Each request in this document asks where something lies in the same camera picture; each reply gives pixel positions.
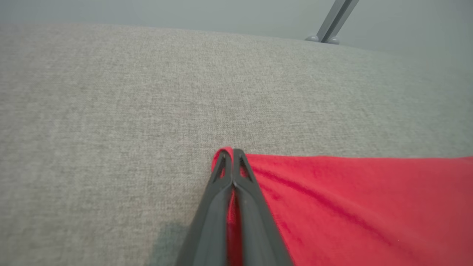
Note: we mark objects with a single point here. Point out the grey partition post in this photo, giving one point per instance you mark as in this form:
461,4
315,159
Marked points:
336,18

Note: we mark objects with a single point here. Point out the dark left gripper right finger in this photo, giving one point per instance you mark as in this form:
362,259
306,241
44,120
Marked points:
258,229

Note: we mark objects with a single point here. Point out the red jersey with white trim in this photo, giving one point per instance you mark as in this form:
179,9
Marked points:
369,207

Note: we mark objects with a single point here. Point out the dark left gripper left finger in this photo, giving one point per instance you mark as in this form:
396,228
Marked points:
210,221

